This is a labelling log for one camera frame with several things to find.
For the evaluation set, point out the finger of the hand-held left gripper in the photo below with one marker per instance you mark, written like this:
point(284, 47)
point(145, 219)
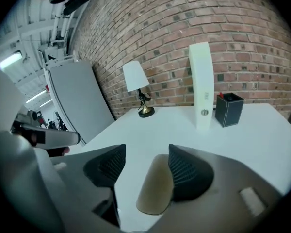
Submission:
point(58, 137)

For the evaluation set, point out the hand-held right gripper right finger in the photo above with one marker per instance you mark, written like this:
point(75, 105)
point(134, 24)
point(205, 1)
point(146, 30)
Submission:
point(208, 178)

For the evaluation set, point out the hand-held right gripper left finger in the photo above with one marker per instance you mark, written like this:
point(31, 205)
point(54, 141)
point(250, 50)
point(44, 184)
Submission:
point(87, 178)

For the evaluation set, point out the brown oval object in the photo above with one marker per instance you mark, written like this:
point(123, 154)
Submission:
point(155, 186)

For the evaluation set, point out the grey partition panel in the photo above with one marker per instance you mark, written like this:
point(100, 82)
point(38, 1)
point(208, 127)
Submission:
point(80, 98)

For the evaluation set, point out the person's white shirt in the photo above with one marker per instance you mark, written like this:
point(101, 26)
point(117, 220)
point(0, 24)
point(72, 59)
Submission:
point(12, 178)

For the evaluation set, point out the black square pen holder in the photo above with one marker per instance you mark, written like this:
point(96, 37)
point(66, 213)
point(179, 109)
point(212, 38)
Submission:
point(229, 113)

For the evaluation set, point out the ceiling light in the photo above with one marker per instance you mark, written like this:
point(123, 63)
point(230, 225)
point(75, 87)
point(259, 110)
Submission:
point(11, 60)

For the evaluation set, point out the cream upright binder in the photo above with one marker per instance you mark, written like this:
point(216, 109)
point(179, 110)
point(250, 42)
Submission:
point(203, 86)

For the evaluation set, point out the white shade table lamp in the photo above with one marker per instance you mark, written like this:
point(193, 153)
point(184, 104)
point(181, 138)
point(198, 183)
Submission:
point(135, 75)

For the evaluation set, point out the black head camera mount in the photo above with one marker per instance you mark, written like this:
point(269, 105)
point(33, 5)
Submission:
point(75, 0)

